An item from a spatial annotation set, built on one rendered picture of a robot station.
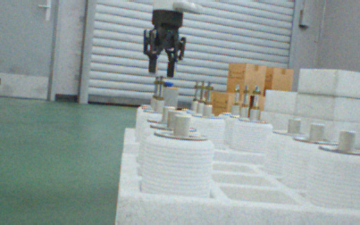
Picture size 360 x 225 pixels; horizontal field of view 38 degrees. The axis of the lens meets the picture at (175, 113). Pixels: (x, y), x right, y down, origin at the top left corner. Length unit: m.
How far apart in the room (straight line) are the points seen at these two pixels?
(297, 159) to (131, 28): 5.87
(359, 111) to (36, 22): 3.84
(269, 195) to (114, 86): 5.81
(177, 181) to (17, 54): 5.66
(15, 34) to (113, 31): 1.17
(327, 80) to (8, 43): 3.74
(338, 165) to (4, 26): 5.71
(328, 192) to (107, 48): 5.88
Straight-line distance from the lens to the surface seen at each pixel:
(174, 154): 0.68
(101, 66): 6.49
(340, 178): 0.74
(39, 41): 6.35
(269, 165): 0.98
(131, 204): 0.66
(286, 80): 5.38
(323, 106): 3.89
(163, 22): 1.25
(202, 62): 7.10
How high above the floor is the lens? 0.32
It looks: 3 degrees down
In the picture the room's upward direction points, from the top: 6 degrees clockwise
